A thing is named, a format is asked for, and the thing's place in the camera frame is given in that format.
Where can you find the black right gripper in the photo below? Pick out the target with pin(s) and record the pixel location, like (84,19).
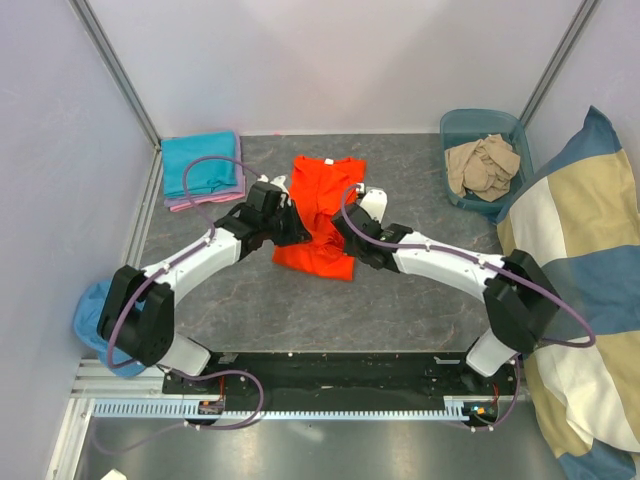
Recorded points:
(348,248)

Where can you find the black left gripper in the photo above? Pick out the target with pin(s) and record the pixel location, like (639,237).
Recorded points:
(298,233)

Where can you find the orange t-shirt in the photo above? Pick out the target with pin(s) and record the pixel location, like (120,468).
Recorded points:
(317,188)

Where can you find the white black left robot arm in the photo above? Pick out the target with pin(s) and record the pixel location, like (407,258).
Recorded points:
(138,317)

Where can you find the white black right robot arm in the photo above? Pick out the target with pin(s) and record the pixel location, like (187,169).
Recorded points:
(514,289)

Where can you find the folded turquoise t-shirt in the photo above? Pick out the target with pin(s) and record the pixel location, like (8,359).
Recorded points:
(200,162)

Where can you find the folded pink t-shirt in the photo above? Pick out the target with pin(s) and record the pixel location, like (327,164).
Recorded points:
(180,204)

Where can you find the folded purple t-shirt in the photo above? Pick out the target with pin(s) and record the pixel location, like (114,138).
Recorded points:
(239,170)

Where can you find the crumpled beige t-shirt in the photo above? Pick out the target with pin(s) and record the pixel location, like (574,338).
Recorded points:
(484,167)

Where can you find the teal plastic bin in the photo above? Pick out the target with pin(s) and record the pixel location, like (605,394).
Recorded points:
(466,125)

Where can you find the blue beige checkered pillow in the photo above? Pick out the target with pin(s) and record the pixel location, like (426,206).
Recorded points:
(578,218)

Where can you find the crumpled blue cloth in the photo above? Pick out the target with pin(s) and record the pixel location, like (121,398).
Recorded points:
(85,323)

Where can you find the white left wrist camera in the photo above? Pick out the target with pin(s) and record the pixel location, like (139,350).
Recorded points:
(281,183)

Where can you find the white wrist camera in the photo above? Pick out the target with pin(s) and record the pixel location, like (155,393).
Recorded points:
(281,183)
(373,200)

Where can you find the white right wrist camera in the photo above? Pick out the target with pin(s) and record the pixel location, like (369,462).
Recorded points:
(373,200)

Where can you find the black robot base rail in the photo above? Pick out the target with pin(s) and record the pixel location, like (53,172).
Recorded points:
(355,379)

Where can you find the grey slotted cable duct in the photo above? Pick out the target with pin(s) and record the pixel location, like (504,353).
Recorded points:
(193,408)

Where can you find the left aluminium frame post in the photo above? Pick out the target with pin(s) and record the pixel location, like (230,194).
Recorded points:
(108,54)

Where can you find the aluminium frame post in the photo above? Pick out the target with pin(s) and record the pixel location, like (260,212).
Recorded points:
(108,54)
(569,40)

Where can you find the right aluminium frame post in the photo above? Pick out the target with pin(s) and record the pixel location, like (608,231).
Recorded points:
(569,40)

